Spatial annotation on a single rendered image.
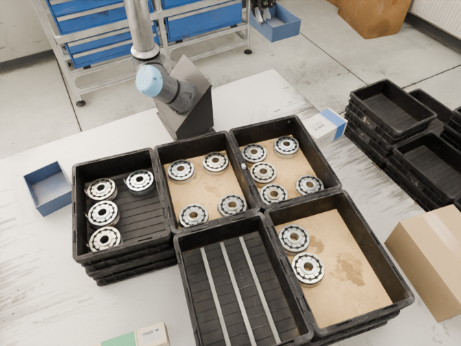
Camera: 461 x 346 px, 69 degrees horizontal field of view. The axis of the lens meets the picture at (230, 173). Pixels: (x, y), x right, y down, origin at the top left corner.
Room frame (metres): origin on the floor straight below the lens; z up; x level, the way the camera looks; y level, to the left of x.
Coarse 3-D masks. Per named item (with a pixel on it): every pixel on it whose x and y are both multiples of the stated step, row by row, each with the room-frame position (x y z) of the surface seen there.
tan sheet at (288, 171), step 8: (264, 144) 0.99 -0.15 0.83; (272, 144) 0.99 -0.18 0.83; (272, 152) 0.94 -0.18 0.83; (272, 160) 0.90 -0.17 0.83; (280, 160) 0.90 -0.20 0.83; (288, 160) 0.90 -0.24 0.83; (296, 160) 0.90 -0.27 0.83; (304, 160) 0.89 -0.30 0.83; (248, 168) 0.86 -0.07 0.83; (280, 168) 0.86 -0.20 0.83; (288, 168) 0.85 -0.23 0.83; (296, 168) 0.85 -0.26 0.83; (304, 168) 0.85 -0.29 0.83; (280, 176) 0.81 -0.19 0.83; (288, 176) 0.81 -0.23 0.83; (296, 176) 0.81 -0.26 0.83; (280, 184) 0.78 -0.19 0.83; (288, 184) 0.78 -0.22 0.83; (288, 192) 0.74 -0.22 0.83
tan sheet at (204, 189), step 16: (192, 160) 0.91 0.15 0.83; (208, 176) 0.82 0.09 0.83; (224, 176) 0.82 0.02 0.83; (176, 192) 0.75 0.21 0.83; (192, 192) 0.75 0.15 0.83; (208, 192) 0.75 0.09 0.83; (224, 192) 0.75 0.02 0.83; (240, 192) 0.74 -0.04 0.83; (176, 208) 0.68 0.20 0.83; (208, 208) 0.68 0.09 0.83
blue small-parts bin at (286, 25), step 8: (272, 8) 1.61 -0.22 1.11; (280, 8) 1.59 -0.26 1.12; (272, 16) 1.62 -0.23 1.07; (280, 16) 1.58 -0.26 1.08; (288, 16) 1.53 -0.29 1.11; (296, 16) 1.48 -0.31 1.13; (256, 24) 1.50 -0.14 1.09; (264, 24) 1.44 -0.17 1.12; (272, 24) 1.54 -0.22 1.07; (280, 24) 1.54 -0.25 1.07; (288, 24) 1.42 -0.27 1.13; (296, 24) 1.44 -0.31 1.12; (264, 32) 1.44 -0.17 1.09; (272, 32) 1.38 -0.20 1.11; (280, 32) 1.40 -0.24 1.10; (288, 32) 1.42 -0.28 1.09; (296, 32) 1.44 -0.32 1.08; (272, 40) 1.38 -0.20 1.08; (280, 40) 1.40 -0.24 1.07
